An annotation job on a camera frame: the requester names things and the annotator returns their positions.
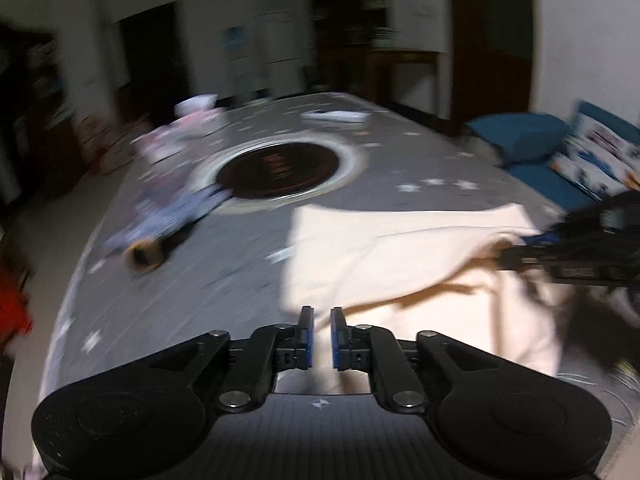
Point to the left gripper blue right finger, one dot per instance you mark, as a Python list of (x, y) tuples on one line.
[(390, 363)]

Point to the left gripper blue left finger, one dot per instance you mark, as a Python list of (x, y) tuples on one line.
[(281, 358)]

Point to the white remote control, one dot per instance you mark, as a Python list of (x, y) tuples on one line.
[(347, 117)]

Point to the blue cushion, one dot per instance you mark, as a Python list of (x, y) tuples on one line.
[(510, 139)]

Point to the blue sofa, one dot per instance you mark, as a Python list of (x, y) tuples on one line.
[(545, 181)]

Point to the round black induction cooktop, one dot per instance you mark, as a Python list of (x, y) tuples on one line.
[(278, 170)]

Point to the cream white sweatshirt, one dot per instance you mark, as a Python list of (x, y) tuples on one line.
[(422, 270)]

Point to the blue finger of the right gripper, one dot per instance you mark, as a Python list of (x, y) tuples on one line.
[(523, 257)]

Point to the small pink tissue pack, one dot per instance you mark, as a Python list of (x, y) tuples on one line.
[(166, 141)]

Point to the white refrigerator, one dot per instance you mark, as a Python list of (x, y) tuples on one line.
[(282, 58)]

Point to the dark wooden side table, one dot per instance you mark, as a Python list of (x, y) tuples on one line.
[(404, 76)]

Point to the water dispenser with blue bottle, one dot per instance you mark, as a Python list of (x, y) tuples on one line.
[(238, 70)]

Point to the butterfly pattern pillow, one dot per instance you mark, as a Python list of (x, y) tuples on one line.
[(597, 158)]

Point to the grey star pattern tablecloth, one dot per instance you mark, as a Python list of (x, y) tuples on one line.
[(322, 399)]

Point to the pink tissue box with tissue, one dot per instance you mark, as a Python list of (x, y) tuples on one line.
[(196, 104)]

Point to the blue grey knitted sock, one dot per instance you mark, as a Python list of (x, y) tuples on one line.
[(145, 243)]

